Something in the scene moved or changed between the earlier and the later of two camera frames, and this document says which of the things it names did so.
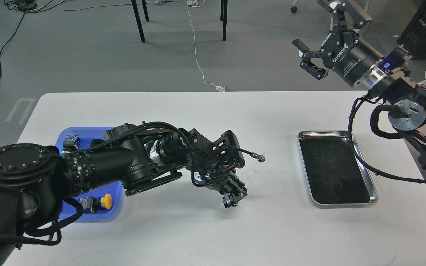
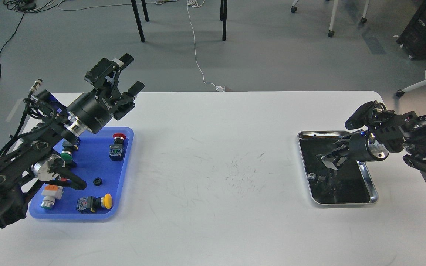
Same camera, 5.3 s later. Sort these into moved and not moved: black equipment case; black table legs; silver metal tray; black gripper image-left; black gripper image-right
Moved: black gripper image-right; black gripper image-left
Not moved: silver metal tray; black equipment case; black table legs
